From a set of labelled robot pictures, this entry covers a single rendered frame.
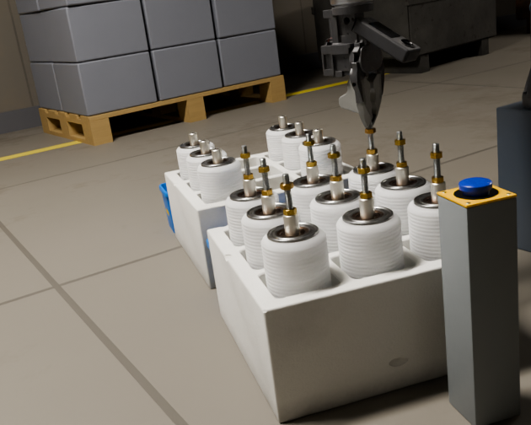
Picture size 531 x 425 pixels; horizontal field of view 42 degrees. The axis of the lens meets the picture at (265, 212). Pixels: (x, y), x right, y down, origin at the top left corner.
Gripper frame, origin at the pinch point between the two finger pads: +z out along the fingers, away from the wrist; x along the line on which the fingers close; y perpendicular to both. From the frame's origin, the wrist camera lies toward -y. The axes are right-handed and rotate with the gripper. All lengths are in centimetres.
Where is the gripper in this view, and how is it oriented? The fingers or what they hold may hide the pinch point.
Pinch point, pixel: (372, 119)
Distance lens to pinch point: 125.3
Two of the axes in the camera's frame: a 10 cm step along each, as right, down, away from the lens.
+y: -7.7, -1.0, 6.3
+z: 1.3, 9.4, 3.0
